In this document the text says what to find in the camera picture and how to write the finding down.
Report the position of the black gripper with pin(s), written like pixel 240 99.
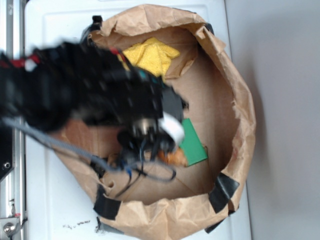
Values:
pixel 151 112

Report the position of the orange spiral shell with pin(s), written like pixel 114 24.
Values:
pixel 176 158

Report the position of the green rectangular block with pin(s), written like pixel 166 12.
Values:
pixel 191 145

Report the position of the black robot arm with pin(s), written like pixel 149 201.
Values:
pixel 39 93

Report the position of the yellow cloth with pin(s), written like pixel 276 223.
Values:
pixel 151 55

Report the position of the brown paper bag bin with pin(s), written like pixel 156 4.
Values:
pixel 221 110

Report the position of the white plastic tray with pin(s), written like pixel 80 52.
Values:
pixel 57 207

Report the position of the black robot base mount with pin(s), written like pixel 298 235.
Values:
pixel 6 151

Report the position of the aluminium frame rail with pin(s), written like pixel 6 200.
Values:
pixel 13 208

